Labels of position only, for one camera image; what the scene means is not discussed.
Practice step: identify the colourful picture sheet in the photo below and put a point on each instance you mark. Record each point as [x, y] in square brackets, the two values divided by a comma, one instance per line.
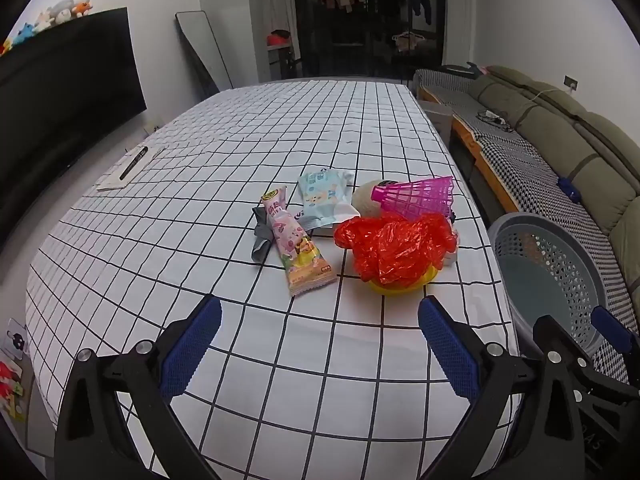
[11, 390]

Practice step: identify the black marker pen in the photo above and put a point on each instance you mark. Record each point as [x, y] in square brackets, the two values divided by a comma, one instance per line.
[134, 162]

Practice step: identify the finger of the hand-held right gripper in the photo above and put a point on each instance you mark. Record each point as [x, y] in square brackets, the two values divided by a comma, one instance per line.
[612, 327]
[547, 332]

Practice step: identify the white paper sheet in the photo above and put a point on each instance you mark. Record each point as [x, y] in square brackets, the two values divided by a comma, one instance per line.
[112, 180]

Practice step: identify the red plastic bag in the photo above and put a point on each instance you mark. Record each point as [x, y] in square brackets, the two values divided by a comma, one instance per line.
[395, 250]

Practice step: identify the pink plastic shuttlecock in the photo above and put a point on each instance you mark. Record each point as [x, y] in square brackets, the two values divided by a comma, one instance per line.
[415, 197]

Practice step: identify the yellow plush toy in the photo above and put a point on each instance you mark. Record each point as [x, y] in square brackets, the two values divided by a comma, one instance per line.
[5, 46]

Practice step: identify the grey plastic stool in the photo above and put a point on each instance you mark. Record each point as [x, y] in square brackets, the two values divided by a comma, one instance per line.
[440, 117]

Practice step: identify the dark cloth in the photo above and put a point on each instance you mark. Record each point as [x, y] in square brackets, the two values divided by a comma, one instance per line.
[462, 70]

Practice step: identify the blue and white packet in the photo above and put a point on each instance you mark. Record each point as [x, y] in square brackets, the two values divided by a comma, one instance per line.
[320, 195]

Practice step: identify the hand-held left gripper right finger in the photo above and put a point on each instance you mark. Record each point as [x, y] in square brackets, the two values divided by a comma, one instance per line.
[447, 355]

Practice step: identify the red cloth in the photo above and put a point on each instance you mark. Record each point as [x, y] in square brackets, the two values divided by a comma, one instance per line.
[277, 38]

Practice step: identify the yellow plastic dish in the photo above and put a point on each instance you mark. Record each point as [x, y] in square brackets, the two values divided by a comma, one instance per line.
[400, 289]

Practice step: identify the orange wooden sofa frame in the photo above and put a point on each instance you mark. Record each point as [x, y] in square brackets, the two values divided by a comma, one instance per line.
[487, 165]

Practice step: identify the grey plastic laundry basket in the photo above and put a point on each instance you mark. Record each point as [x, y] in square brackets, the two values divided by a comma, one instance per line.
[540, 290]

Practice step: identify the white wall socket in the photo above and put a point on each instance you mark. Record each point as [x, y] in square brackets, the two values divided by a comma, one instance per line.
[152, 126]

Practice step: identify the grey shelf unit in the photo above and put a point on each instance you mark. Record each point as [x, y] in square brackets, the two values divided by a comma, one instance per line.
[277, 62]

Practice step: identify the olive green sofa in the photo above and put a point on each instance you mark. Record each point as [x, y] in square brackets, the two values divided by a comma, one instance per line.
[565, 125]

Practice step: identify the leaning floor mirror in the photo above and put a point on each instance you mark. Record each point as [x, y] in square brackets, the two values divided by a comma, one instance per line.
[205, 45]

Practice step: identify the orange and white plush toy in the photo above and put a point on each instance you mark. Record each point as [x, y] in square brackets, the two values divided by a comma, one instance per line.
[83, 2]

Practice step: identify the dark wall socket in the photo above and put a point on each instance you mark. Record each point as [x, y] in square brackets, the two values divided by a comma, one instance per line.
[571, 83]

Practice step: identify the black open wardrobe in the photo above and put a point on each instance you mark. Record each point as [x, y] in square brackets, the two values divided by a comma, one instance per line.
[370, 50]

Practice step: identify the grey and white plush toy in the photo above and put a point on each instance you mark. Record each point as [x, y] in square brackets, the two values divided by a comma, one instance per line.
[61, 10]

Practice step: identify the pink snack packet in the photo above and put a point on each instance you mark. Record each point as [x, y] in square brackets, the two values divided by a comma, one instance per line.
[295, 245]

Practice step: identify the beige fuzzy ball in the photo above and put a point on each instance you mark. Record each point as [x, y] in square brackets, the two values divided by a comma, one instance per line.
[365, 200]

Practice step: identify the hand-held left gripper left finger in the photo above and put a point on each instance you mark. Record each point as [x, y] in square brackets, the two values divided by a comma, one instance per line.
[192, 350]

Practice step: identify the white card with black print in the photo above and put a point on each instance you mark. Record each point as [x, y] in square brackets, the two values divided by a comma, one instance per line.
[15, 340]

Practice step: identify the small blue object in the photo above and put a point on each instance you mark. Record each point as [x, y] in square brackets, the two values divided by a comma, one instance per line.
[569, 189]

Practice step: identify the blue plush toy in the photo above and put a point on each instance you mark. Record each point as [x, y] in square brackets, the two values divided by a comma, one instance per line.
[25, 33]

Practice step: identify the white grid tablecloth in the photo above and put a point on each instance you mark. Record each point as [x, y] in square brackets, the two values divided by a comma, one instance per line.
[250, 125]

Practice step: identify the black television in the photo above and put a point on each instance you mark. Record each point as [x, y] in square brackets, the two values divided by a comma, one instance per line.
[65, 100]

